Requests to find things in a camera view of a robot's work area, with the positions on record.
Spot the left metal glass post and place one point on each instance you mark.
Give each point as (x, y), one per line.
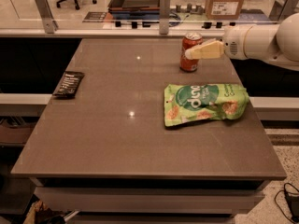
(49, 23)

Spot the metal glass post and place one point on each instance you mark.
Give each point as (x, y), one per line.
(282, 9)
(49, 23)
(164, 17)

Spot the black rxbar chocolate bar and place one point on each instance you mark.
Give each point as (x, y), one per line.
(68, 85)

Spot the right metal glass post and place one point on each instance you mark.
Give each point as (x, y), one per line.
(282, 9)

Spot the red coke can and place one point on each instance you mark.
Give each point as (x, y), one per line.
(189, 40)

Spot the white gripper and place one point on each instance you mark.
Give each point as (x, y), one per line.
(233, 43)

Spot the middle metal glass post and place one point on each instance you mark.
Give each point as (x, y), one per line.
(164, 17)

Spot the green chip bag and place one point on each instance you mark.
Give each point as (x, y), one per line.
(190, 103)

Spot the cardboard box with label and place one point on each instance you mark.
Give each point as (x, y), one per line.
(223, 9)

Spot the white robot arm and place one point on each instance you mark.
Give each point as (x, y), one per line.
(275, 44)

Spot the black power adapter with cable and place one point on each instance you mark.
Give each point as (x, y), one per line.
(291, 196)

